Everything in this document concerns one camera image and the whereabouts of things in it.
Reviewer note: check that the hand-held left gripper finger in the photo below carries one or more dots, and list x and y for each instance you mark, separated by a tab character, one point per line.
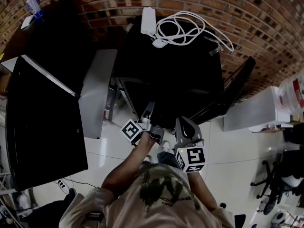
148	113

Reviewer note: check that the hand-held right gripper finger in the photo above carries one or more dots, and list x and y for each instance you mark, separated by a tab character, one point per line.
197	132
179	132

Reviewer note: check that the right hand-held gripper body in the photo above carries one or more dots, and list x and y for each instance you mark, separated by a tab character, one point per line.
192	157

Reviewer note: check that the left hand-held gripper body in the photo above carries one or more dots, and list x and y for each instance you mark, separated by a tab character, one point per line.
133	130

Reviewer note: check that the person's left forearm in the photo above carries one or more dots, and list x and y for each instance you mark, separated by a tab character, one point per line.
128	165

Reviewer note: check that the person's right forearm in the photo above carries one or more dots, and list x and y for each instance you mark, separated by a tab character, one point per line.
202	189

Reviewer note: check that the black mini fridge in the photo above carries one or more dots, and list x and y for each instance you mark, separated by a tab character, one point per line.
47	127

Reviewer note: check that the person's white shoe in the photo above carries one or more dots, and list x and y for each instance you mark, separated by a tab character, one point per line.
148	158
166	145

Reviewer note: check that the person's dark trousers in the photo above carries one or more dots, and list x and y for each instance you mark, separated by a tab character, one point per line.
167	159

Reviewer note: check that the white plug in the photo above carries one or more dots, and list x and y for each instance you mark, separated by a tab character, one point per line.
159	43

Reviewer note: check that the grey tape strip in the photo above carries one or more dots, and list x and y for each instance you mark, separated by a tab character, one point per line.
210	38
215	51

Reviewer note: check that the black office chair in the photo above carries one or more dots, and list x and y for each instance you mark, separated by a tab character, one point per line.
275	182

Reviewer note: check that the white power strip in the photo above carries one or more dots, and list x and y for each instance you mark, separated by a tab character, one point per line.
63	185

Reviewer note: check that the white power adapter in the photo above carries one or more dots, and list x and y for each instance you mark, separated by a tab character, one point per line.
148	20

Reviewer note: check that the clear water jug red label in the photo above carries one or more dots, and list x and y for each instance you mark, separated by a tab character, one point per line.
291	91

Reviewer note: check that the white round floor device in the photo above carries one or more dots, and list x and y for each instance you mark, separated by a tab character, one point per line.
280	218

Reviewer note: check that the black bag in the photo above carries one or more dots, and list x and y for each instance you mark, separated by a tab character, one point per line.
47	212

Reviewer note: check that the white paper card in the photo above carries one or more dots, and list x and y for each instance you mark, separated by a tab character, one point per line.
28	22

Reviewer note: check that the blue white paper cup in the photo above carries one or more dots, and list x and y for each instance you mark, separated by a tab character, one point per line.
33	3

